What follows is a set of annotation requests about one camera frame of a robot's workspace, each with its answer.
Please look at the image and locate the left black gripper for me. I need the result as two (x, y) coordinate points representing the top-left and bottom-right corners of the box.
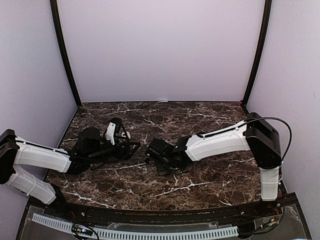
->
(86, 136), (141, 165)

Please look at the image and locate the white charging case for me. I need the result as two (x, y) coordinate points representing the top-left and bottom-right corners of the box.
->
(121, 132), (131, 140)

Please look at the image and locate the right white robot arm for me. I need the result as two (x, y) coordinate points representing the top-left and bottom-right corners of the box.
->
(145, 112), (287, 217)

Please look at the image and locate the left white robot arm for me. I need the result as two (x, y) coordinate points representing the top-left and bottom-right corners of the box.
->
(0, 125), (141, 218)

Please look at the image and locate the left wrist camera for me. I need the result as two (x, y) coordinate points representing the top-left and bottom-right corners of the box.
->
(103, 117), (122, 145)

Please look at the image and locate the white slotted cable duct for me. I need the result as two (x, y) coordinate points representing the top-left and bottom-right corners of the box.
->
(31, 213), (239, 240)

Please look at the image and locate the black front rail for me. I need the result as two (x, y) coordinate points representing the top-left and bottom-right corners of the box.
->
(65, 202), (266, 225)

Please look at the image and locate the left black frame post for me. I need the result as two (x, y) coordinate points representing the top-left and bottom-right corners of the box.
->
(49, 0), (82, 108)

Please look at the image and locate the black frame post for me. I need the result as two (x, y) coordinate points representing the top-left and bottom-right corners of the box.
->
(241, 0), (273, 108)
(49, 0), (82, 108)

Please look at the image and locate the right black frame post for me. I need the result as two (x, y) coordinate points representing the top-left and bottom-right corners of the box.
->
(241, 0), (273, 108)

